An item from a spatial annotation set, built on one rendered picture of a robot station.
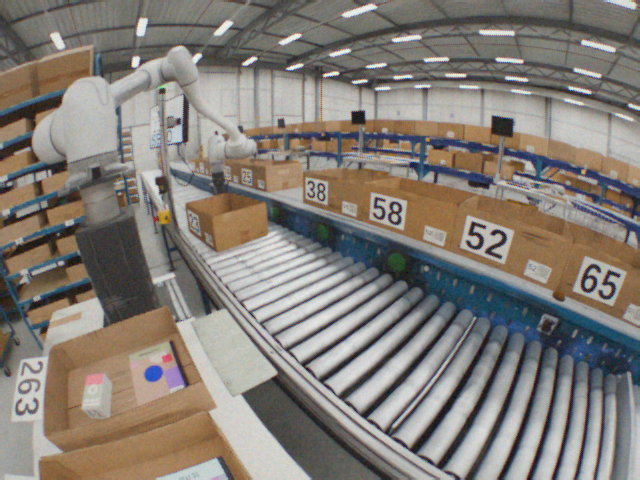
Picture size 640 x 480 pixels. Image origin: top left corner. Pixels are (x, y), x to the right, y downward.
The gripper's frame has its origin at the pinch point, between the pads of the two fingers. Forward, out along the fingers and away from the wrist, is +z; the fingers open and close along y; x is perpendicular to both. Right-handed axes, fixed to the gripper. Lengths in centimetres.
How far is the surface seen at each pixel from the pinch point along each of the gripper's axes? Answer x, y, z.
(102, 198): 72, 59, -28
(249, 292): 78, 22, 11
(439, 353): 136, 1, 10
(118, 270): 76, 59, -9
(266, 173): 6.5, -29.5, -15.4
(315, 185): 54, -29, -14
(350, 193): 76, -29, -14
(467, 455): 155, 22, 10
